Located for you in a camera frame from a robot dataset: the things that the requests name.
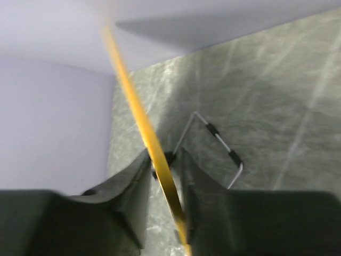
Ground metal wire board stand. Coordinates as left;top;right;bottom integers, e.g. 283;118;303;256
165;111;244;189

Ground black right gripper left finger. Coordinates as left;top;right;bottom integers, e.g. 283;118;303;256
1;150;151;255

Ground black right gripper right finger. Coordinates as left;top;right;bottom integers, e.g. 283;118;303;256
180;149;340;255

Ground yellow framed whiteboard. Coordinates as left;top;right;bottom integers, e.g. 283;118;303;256
101;26;192;255

